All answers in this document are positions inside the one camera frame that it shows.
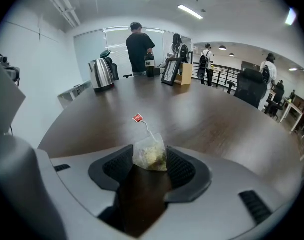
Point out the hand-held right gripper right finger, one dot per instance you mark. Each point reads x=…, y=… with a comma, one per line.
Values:
x=186, y=171

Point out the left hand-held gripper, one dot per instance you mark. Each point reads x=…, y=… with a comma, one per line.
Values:
x=4, y=104

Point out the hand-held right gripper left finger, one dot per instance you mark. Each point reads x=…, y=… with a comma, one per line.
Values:
x=111, y=169

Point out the small paper scrap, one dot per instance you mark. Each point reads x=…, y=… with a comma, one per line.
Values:
x=149, y=156

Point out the steel electric kettle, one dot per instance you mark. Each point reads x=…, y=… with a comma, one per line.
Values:
x=100, y=71

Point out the white desk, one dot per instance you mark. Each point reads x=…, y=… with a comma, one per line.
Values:
x=72, y=94

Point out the light wooden box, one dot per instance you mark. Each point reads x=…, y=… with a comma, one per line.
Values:
x=185, y=74

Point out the black rectangular box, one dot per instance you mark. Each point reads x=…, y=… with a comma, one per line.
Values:
x=158, y=71

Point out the black metal railing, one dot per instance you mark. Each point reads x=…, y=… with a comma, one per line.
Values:
x=224, y=74

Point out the grey shell backpack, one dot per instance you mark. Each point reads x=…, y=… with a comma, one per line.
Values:
x=183, y=54
x=203, y=64

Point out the black bottle white label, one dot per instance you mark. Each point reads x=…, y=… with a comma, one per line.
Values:
x=149, y=66

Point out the wooden top desk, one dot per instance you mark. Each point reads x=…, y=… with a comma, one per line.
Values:
x=290, y=106

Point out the black backpack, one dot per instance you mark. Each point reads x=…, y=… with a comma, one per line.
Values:
x=265, y=74

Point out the long ceiling light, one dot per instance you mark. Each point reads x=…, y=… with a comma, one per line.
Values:
x=190, y=12

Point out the black picture frame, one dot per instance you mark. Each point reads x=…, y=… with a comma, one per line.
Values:
x=170, y=71

